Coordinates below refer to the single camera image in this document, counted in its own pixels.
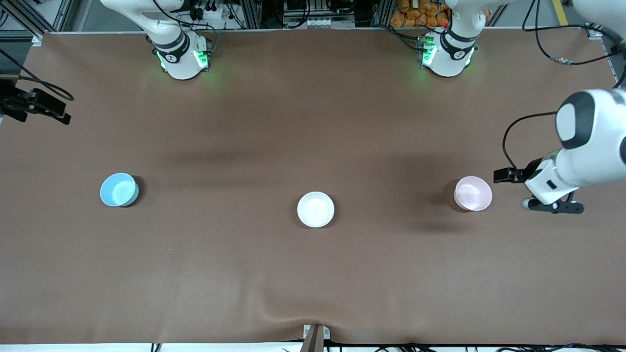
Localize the pink bowl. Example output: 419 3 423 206
453 176 493 212

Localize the blue bowl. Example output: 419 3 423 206
99 172 140 207

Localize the white bowl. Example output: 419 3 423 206
297 191 335 229

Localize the white power strip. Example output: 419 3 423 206
190 0 226 21

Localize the orange items pile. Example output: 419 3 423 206
390 0 451 28

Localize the brown table mat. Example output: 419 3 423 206
0 28 626 346

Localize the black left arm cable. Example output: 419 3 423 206
502 0 626 170

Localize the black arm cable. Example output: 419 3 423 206
502 0 626 170
0 47 75 102

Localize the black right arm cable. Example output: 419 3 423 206
0 47 75 102

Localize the aluminium frame post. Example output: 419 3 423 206
370 0 395 28
234 0 263 29

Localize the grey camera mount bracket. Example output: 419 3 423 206
303 324 331 352

